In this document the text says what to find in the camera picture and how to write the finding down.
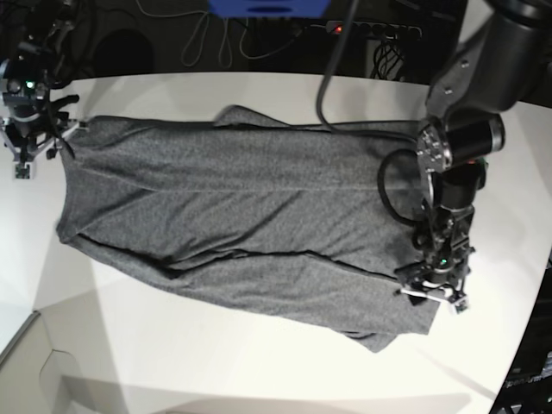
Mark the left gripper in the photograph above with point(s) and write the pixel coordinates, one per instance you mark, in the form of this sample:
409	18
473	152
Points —
437	277

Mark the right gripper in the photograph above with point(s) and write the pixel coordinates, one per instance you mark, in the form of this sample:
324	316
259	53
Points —
42	127

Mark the grey long-sleeve t-shirt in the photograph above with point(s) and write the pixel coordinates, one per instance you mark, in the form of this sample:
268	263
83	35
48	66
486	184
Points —
247	213

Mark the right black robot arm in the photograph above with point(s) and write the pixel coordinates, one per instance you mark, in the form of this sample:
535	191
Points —
38	64

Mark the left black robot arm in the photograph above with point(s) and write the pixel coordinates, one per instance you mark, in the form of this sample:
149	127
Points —
488	74

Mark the blue plastic box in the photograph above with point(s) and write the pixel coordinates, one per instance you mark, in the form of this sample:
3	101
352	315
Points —
268	8

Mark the grey side table panel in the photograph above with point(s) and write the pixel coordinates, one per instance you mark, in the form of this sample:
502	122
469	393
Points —
31	380

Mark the black power strip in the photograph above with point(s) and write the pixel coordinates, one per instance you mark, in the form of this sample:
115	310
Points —
385	32

